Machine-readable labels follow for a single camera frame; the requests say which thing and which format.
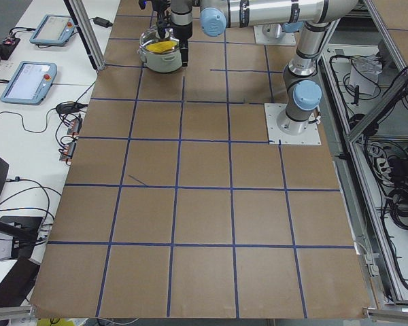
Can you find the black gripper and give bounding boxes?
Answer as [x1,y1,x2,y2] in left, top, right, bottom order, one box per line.
[156,7,169,37]
[175,23,192,67]

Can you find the glass pot lid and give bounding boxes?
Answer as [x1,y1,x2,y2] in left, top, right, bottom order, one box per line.
[139,25,180,54]

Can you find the yellow corn cob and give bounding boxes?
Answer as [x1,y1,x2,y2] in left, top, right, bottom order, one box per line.
[146,40,178,54]

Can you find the pale green cooking pot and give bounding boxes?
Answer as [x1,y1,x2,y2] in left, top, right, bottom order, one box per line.
[137,48,182,73]

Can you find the black power adapter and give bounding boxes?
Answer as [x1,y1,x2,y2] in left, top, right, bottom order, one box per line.
[93,16,113,28]

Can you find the far teach pendant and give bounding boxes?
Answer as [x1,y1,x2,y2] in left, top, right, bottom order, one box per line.
[29,15,75,46]

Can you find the teach pendant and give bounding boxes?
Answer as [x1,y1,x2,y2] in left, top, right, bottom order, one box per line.
[0,61,57,105]
[29,15,75,46]

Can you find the near teach pendant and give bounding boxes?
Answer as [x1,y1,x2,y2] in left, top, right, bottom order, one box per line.
[0,61,57,105]

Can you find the black electronics box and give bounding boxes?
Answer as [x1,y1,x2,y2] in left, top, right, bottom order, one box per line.
[0,37,20,60]

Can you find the black monitor stand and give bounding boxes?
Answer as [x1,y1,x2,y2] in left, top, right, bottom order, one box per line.
[0,158,43,308]

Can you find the aluminium frame post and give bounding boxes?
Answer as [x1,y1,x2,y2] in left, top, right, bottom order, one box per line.
[63,0,105,71]

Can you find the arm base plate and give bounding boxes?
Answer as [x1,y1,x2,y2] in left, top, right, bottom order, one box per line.
[254,24,296,46]
[264,103,322,145]

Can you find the aluminium side frame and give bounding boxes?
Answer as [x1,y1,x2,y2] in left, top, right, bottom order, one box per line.
[322,1,408,323]

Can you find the coiled black cables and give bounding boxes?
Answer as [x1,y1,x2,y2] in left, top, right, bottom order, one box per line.
[367,142,408,232]

